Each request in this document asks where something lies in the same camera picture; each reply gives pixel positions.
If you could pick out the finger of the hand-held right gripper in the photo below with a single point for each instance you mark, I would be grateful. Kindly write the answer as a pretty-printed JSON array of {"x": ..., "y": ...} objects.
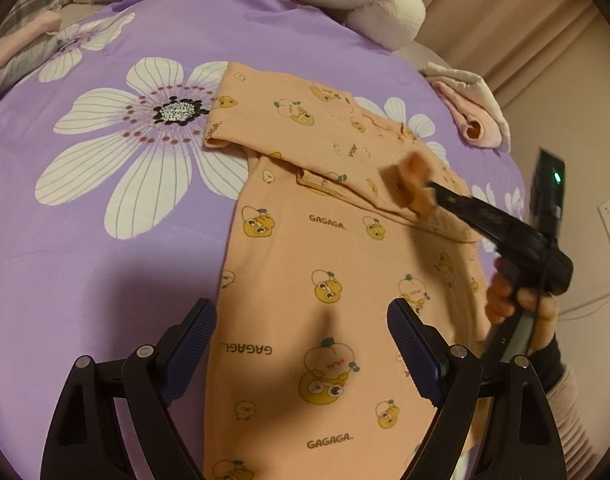
[{"x": 457, "y": 207}]

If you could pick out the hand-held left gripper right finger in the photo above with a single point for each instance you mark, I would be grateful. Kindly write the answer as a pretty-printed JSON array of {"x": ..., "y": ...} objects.
[{"x": 410, "y": 345}]

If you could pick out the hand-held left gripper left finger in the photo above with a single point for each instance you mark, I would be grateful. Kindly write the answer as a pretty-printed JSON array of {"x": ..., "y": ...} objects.
[{"x": 192, "y": 345}]

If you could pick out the orange cartoon print garment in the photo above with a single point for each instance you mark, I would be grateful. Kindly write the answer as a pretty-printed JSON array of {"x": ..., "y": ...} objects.
[{"x": 295, "y": 270}]

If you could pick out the person's right hand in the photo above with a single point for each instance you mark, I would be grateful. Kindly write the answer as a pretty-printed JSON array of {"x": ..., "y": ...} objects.
[{"x": 542, "y": 320}]

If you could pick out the folded pink cloth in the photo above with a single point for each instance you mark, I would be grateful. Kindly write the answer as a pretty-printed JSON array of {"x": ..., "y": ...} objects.
[{"x": 465, "y": 105}]

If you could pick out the purple floral bed sheet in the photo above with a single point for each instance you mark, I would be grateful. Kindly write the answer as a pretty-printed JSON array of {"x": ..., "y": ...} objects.
[{"x": 85, "y": 260}]

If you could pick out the beige curtain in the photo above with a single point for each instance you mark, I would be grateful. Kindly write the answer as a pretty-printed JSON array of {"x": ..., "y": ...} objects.
[{"x": 510, "y": 20}]

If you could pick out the white plush blanket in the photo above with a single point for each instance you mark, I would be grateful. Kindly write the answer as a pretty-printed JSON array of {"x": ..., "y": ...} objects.
[{"x": 365, "y": 0}]

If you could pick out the pale pink cloth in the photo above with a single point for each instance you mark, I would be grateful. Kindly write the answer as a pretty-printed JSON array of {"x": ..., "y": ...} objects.
[{"x": 15, "y": 40}]

